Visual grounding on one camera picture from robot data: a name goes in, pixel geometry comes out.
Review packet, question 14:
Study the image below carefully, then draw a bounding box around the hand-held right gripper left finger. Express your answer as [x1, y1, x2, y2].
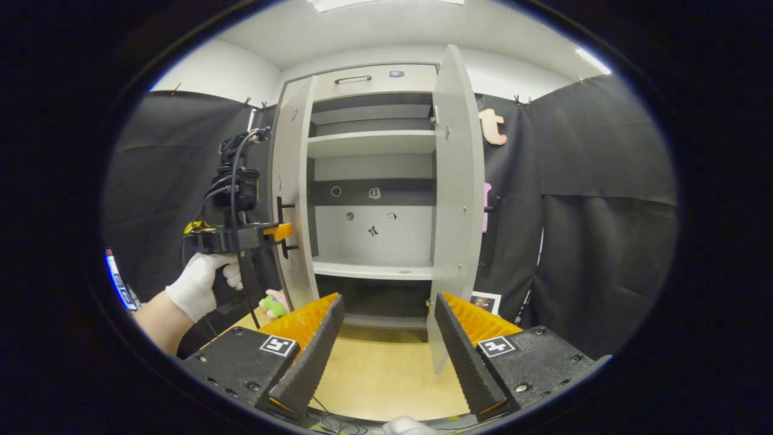
[181, 293, 346, 414]

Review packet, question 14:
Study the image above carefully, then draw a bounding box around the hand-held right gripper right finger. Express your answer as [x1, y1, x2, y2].
[434, 292, 598, 421]

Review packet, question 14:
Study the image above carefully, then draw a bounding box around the grey shoe cabinet door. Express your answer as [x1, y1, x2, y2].
[269, 76, 321, 310]
[426, 43, 501, 374]

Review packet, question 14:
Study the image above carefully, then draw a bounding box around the grey double-door shoe cabinet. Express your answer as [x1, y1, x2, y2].
[278, 62, 440, 332]

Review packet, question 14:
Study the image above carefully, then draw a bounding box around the stack of magazines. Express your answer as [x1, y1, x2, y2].
[470, 291, 503, 316]

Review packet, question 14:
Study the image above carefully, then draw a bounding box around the green pink plush toy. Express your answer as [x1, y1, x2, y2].
[258, 289, 292, 320]

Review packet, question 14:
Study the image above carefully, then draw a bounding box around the white blue panel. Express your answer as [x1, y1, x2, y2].
[104, 248, 141, 312]

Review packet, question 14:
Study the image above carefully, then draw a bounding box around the black backdrop cloth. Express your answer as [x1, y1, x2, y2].
[103, 74, 678, 360]

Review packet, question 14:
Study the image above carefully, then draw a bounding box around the long ceiling light panel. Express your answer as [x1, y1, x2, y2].
[307, 0, 466, 13]

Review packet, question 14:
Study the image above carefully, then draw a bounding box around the small ceiling light panel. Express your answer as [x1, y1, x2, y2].
[574, 47, 612, 76]

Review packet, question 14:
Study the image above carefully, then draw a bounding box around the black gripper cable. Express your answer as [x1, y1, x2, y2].
[228, 127, 271, 331]

